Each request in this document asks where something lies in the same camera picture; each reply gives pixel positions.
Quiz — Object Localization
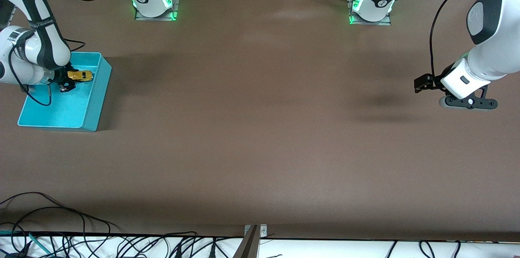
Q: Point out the yellow beetle toy car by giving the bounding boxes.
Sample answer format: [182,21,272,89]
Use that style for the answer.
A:
[67,70,94,83]

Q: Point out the turquoise plastic bin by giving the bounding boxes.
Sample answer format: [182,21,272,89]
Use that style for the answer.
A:
[17,52,113,132]

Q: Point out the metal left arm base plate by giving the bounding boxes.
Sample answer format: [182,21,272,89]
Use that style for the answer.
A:
[347,0,392,26]

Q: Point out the black looped floor cable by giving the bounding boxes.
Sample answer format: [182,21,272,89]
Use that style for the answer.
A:
[0,192,120,236]

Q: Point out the teal cable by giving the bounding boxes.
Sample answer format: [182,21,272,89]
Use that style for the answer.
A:
[0,230,53,255]

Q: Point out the small metal bracket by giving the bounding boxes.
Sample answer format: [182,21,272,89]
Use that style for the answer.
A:
[244,224,268,238]

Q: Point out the grey camera pole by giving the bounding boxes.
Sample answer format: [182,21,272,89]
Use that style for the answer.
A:
[233,225,260,258]

